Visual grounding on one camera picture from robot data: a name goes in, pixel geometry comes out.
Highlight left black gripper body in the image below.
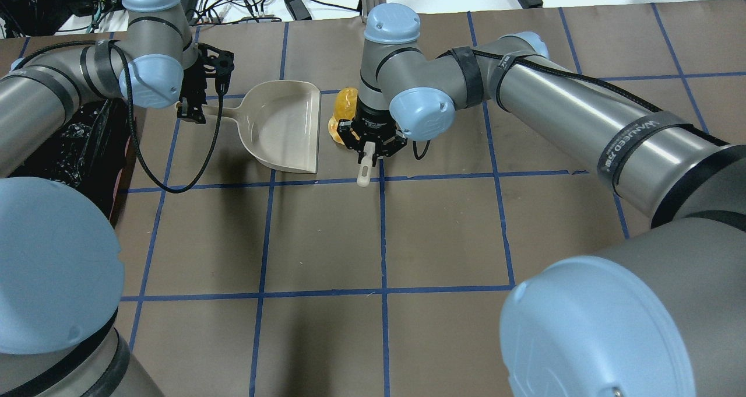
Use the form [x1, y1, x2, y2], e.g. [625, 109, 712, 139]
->
[185, 43, 235, 104]

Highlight beige hand brush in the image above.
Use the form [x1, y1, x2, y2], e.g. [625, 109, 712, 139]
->
[356, 141, 376, 188]

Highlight black lined trash bin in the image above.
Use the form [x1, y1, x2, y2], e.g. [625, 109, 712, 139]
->
[10, 99, 131, 225]

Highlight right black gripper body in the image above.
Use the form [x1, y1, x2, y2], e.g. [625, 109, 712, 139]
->
[337, 116, 408, 150]

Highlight orange toy fruit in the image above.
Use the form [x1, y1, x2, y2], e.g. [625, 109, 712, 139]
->
[332, 87, 358, 121]

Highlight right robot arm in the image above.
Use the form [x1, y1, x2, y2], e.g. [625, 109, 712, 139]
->
[192, 88, 744, 396]

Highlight beige plastic dustpan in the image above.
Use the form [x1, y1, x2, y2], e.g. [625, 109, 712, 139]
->
[221, 80, 321, 174]

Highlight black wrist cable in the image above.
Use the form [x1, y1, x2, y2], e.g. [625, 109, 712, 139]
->
[108, 41, 231, 194]

